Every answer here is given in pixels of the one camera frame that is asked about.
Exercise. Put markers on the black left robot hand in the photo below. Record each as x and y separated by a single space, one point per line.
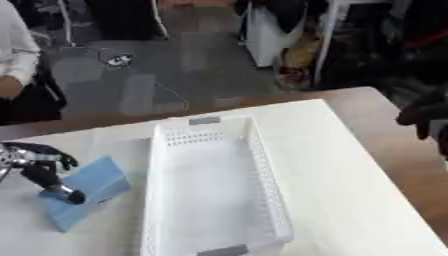
42 173

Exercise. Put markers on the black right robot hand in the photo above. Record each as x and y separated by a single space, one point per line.
424 115

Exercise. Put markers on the light blue rectangular block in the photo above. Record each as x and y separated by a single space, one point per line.
87 193

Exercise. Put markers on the person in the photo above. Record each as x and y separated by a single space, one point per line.
20 63

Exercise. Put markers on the black and white floor device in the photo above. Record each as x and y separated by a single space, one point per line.
119 60

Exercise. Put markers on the white perforated plastic basket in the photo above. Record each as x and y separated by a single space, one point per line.
213 190

